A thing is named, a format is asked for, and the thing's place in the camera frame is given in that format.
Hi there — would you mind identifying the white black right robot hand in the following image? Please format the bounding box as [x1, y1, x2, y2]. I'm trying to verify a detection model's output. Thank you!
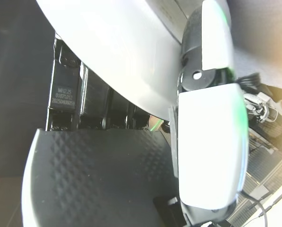
[21, 0, 249, 227]

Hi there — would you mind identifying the spare white robot hand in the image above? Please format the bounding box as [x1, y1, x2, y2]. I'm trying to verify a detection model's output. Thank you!
[243, 91, 282, 124]

